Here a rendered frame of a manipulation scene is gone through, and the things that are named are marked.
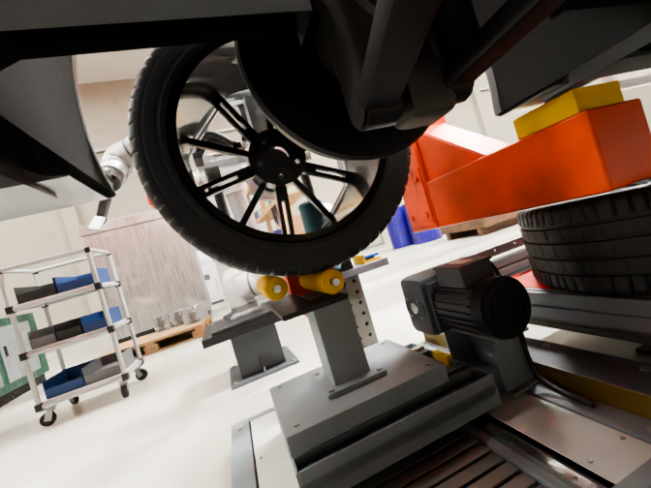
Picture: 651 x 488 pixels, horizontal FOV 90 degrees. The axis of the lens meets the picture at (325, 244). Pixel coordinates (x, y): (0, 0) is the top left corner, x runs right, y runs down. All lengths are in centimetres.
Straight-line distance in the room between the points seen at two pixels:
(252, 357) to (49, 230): 909
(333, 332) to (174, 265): 480
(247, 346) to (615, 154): 165
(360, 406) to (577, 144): 69
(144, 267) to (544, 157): 527
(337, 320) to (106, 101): 1067
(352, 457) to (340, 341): 24
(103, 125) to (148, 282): 624
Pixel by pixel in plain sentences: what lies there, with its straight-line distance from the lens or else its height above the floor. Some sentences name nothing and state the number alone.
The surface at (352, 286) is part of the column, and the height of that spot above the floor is 38.
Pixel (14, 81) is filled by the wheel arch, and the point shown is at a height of 82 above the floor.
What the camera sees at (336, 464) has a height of 15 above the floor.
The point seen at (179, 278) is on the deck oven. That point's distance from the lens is 550.
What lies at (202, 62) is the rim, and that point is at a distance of 86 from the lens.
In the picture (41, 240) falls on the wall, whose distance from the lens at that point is 1063.
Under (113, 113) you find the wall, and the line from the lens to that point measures 1101.
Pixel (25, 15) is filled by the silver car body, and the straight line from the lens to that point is 28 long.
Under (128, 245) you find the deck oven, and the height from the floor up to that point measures 140.
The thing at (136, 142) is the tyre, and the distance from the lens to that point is 78.
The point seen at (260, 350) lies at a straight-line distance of 189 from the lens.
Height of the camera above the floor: 58
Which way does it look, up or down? level
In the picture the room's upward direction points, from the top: 17 degrees counter-clockwise
